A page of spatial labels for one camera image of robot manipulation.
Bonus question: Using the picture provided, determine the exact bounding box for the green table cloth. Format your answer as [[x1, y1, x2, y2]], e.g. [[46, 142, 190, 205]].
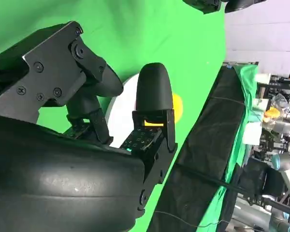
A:
[[0, 0, 227, 232]]

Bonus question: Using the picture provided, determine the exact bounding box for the orange white toy bread roll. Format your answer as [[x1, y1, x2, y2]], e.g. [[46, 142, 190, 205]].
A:
[[145, 93, 184, 128]]

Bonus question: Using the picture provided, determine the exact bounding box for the lilac plate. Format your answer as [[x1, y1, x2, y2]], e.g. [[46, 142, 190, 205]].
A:
[[105, 73, 141, 148]]

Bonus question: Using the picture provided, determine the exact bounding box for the orange item in plastic bag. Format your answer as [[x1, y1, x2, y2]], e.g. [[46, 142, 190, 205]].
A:
[[263, 107, 280, 124]]

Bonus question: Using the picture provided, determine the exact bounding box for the white box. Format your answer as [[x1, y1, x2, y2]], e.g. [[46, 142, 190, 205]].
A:
[[243, 122, 263, 145]]

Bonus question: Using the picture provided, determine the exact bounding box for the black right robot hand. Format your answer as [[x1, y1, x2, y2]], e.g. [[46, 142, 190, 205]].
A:
[[0, 21, 178, 232]]

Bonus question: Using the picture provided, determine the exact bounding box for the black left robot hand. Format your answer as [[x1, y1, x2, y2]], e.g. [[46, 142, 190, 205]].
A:
[[182, 0, 263, 15]]

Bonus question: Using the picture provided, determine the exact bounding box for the black machine block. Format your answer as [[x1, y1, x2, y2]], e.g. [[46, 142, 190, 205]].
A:
[[239, 161, 284, 203]]

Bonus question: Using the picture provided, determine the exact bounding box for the black backdrop cloth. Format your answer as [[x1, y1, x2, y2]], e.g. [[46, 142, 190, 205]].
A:
[[146, 63, 247, 232]]

